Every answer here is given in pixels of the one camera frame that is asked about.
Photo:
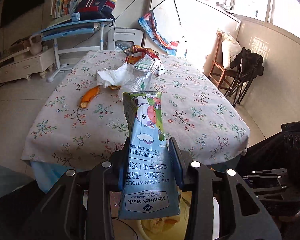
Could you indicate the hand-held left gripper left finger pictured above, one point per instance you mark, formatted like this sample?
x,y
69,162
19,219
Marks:
x,y
121,167

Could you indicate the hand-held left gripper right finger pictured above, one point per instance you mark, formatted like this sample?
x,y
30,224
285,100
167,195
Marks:
x,y
176,165

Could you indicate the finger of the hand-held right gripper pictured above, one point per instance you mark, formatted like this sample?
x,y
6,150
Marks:
x,y
267,173

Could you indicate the light blue milk carton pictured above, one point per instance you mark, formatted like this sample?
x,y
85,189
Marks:
x,y
147,135

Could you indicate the yellow plastic basin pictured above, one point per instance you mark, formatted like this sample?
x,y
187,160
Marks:
x,y
165,230

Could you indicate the clear plastic bottle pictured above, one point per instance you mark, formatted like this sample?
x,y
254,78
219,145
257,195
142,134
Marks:
x,y
142,80

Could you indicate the large white tissue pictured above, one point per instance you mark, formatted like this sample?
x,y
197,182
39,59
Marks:
x,y
112,76

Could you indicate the red snack bag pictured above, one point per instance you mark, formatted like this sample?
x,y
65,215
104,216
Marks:
x,y
140,55

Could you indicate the floral tablecloth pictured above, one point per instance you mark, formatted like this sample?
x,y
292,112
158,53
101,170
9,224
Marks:
x,y
190,110

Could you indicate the blue plastic bag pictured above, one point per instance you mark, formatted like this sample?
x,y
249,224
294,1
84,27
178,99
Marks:
x,y
47,177

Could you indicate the orange fruit peel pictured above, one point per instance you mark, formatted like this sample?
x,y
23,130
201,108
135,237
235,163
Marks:
x,y
90,97

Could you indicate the small orange peel piece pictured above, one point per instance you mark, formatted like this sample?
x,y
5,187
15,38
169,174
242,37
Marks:
x,y
114,87

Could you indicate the black folding chair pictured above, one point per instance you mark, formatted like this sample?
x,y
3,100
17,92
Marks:
x,y
245,78

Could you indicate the wooden chair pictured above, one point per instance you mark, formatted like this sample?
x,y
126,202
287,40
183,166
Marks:
x,y
215,67

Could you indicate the cream cushion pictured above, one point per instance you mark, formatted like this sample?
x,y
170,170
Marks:
x,y
230,51

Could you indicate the white floor appliance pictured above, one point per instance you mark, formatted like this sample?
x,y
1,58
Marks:
x,y
117,35

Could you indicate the white tall cabinet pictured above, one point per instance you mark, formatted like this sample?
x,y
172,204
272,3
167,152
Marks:
x,y
202,30

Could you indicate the window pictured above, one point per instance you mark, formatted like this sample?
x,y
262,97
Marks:
x,y
277,2

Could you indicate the cream television stand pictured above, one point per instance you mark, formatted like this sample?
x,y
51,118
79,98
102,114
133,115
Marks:
x,y
22,65

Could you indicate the pink kettlebell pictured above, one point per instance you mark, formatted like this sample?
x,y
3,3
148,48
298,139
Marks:
x,y
36,47

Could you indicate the blue study desk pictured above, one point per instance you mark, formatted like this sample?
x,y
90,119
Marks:
x,y
70,28

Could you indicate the light blue small box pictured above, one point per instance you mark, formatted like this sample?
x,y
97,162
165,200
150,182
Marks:
x,y
76,16

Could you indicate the brown box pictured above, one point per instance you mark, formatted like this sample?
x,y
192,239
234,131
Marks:
x,y
20,46

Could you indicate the flat green booklet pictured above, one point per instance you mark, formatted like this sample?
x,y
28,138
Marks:
x,y
60,21

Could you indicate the navy red backpack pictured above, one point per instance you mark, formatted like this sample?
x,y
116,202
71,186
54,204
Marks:
x,y
95,6

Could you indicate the row of books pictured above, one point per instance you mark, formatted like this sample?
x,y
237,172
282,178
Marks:
x,y
62,7

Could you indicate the black flat television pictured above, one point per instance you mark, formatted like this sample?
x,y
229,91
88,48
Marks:
x,y
22,2

